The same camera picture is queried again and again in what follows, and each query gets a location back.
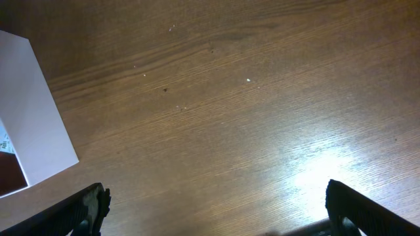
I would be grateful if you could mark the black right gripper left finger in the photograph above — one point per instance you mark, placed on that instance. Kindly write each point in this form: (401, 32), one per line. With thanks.
(80, 214)

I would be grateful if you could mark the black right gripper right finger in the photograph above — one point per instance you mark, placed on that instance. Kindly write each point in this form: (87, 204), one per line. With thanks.
(351, 213)

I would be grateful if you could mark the green Dettol soap box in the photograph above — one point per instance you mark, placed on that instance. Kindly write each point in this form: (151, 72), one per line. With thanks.
(5, 141)

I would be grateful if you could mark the white cardboard box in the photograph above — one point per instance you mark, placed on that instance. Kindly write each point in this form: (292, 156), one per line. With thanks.
(31, 118)

